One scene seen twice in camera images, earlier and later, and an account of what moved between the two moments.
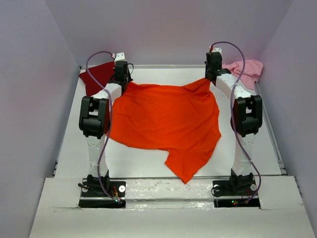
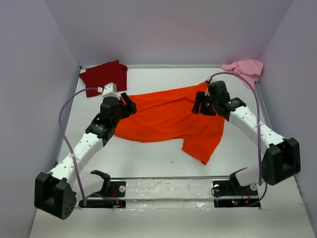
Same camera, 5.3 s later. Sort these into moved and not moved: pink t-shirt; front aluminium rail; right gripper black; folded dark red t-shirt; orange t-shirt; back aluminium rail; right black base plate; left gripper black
Moved: orange t-shirt; left gripper black; right gripper black
Not moved: back aluminium rail; front aluminium rail; right black base plate; folded dark red t-shirt; pink t-shirt
